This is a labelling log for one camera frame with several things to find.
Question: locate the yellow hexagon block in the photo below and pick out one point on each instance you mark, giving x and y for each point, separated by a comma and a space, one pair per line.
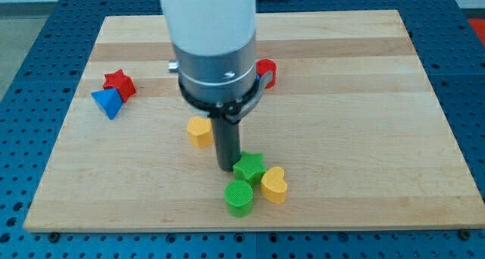
200, 132

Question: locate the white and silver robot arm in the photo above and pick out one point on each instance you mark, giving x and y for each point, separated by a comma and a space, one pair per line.
214, 44

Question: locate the red circle block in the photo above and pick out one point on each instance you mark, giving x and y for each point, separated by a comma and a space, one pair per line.
264, 66

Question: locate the green circle block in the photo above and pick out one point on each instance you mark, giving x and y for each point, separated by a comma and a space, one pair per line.
238, 196

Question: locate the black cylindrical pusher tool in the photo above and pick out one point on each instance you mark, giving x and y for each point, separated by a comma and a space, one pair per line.
226, 142

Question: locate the green star block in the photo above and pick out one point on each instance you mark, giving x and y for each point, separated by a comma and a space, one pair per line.
250, 168

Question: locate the yellow heart block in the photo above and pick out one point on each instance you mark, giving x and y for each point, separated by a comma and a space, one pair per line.
274, 187

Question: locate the wooden board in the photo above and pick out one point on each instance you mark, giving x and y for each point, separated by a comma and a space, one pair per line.
353, 120

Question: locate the red star block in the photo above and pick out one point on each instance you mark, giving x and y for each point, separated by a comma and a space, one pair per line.
121, 82

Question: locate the blue triangle block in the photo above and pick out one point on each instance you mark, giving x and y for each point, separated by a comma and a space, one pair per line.
109, 101

